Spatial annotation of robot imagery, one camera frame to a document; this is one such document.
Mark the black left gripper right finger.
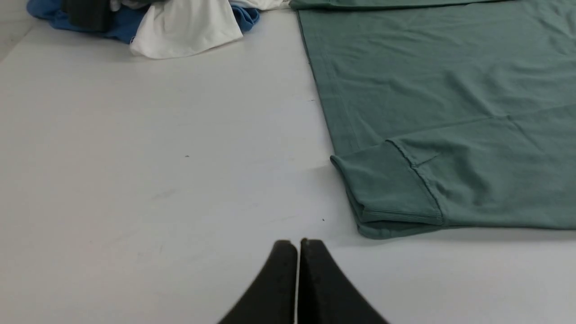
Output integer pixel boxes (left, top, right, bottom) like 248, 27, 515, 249
297, 238, 387, 324

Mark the green long sleeve shirt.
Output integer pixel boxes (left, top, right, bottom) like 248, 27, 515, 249
290, 0, 576, 239

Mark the black garment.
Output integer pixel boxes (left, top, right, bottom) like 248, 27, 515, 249
60, 0, 113, 32

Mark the blue garment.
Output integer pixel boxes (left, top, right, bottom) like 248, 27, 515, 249
26, 0, 261, 45

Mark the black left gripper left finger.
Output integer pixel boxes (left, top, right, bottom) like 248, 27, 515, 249
220, 240, 298, 324

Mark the white garment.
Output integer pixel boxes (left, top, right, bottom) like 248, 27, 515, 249
109, 0, 289, 59

